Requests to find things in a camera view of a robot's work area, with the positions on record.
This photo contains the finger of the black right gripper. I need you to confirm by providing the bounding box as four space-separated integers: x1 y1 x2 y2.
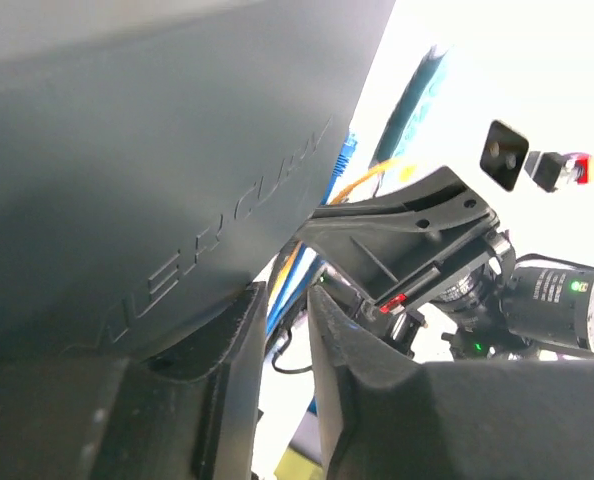
296 166 499 305

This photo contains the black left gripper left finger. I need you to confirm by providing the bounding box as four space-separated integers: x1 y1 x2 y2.
0 282 267 479

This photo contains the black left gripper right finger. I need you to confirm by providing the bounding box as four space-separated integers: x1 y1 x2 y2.
308 287 594 479

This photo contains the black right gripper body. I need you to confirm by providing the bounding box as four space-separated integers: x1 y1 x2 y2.
321 229 594 361

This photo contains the dark grey network switch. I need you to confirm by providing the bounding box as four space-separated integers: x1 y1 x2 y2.
0 1 393 357

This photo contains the teal scalloped plate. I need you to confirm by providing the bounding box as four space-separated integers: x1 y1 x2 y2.
370 45 449 167

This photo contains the yellow ethernet cable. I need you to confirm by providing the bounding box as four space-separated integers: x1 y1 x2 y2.
266 162 418 301

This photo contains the black switch power cord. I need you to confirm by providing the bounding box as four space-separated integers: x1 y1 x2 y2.
269 324 314 375

